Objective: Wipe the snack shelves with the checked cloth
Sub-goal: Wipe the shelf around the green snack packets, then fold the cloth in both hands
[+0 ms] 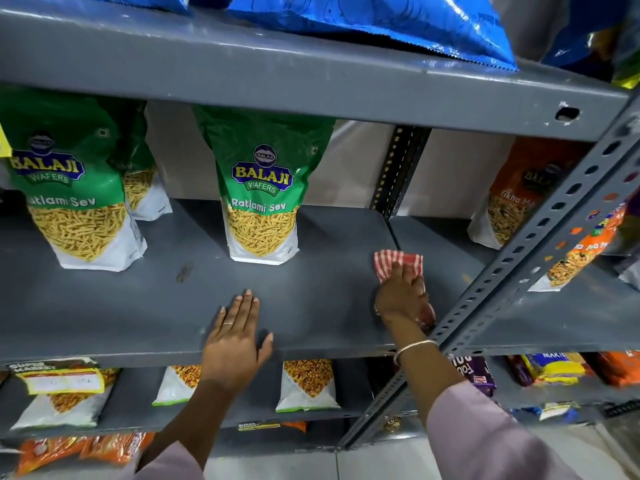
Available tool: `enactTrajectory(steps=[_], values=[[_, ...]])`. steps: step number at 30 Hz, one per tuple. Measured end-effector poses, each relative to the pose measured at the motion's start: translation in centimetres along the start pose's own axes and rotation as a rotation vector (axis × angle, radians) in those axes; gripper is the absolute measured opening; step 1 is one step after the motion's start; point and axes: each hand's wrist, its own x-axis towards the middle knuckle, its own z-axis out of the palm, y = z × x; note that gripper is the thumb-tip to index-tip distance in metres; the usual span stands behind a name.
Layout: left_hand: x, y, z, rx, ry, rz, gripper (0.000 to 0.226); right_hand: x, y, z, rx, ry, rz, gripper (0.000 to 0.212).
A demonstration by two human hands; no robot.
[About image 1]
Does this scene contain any green snack packet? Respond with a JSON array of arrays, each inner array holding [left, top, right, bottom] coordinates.
[[107, 101, 173, 222], [192, 105, 336, 266], [0, 89, 148, 272]]

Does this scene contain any blue white snack packet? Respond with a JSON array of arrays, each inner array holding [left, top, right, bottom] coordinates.
[[510, 401, 583, 425]]

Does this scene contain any red white striped cloth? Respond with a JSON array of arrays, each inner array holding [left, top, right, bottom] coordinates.
[[372, 250, 437, 331]]

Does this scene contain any purple snack packet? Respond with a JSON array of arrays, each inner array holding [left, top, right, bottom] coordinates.
[[450, 355, 497, 397]]

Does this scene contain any yellow snack packet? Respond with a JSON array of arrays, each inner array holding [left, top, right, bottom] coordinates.
[[507, 352, 596, 386]]

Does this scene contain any person's right hand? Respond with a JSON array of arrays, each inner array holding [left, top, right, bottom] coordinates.
[[374, 262, 431, 325]]

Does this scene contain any person's left forearm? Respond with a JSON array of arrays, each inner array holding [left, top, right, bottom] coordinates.
[[134, 380, 242, 480]]

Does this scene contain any gold bangle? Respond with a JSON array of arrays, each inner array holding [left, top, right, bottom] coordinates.
[[392, 339, 440, 367]]

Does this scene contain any person's left hand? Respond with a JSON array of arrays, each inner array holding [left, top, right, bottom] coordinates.
[[200, 290, 275, 394]]

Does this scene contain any grey perforated upright post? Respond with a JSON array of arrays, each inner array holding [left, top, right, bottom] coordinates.
[[337, 92, 640, 450]]

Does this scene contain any orange snack packet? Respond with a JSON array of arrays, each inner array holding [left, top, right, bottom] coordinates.
[[80, 433, 156, 465], [15, 437, 91, 476], [590, 350, 640, 388], [527, 201, 629, 293], [467, 137, 592, 251]]

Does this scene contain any person's right forearm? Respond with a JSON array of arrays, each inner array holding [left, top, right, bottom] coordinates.
[[384, 315, 583, 480]]

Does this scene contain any black perforated upright post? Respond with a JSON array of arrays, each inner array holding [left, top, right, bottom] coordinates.
[[369, 126, 432, 220]]

